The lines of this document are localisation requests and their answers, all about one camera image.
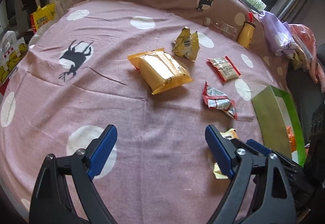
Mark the pink dotted bed sheet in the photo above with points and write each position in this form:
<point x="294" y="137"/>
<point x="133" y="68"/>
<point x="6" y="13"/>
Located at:
<point x="127" y="102"/>

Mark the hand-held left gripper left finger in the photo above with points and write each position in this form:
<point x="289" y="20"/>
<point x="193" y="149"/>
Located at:
<point x="101" y="152"/>

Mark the large yellow snack packet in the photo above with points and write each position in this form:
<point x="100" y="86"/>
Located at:
<point x="160" y="71"/>

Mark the yellow drink bottle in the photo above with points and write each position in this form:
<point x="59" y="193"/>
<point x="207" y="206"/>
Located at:
<point x="245" y="34"/>

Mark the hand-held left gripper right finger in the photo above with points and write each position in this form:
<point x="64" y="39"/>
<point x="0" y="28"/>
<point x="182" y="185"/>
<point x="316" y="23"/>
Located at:
<point x="219" y="152"/>

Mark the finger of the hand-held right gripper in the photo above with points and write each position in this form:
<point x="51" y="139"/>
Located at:
<point x="237" y="142"/>
<point x="256" y="145"/>

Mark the yellow green snack packet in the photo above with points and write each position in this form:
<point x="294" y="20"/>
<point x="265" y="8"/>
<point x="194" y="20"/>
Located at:
<point x="218" y="172"/>

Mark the green cardboard box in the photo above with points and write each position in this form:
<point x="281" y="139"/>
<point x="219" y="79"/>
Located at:
<point x="269" y="117"/>

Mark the orange snack packet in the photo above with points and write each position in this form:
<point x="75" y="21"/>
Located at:
<point x="292" y="137"/>

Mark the pink orange cloth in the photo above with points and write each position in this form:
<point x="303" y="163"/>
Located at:
<point x="304" y="41"/>

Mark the lilac plastic bag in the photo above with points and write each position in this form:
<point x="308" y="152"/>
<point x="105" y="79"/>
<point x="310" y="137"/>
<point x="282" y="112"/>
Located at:
<point x="276" y="33"/>

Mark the red snack packet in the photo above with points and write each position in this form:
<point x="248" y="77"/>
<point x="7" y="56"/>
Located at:
<point x="224" y="69"/>
<point x="218" y="100"/>

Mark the clear plastic bottle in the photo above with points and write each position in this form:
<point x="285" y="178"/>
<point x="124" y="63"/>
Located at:
<point x="223" y="27"/>

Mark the yellow wrapper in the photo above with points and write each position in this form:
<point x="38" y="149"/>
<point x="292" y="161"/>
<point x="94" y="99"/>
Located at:
<point x="186" y="46"/>

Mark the yellow carton box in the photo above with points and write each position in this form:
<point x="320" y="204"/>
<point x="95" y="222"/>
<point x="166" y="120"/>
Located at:
<point x="42" y="18"/>

